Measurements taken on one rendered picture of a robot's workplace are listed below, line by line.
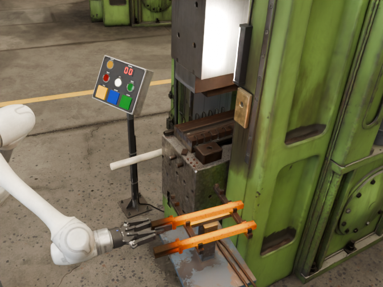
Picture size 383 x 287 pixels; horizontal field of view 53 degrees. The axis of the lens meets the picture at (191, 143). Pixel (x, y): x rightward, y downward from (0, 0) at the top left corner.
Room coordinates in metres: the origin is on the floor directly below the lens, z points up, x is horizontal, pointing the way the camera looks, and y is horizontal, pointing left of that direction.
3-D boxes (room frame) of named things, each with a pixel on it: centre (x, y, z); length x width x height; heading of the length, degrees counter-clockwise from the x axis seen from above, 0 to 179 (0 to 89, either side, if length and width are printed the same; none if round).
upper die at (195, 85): (1.87, -0.13, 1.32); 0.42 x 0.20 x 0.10; 122
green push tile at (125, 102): (2.03, 0.40, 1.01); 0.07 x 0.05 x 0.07; 57
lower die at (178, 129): (1.87, -0.13, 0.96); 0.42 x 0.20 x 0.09; 122
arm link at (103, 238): (0.97, 0.31, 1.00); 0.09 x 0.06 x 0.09; 24
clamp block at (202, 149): (1.64, -0.09, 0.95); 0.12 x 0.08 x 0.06; 122
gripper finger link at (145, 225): (1.04, 0.19, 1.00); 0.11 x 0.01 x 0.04; 122
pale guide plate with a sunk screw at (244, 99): (1.56, -0.23, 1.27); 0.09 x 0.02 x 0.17; 32
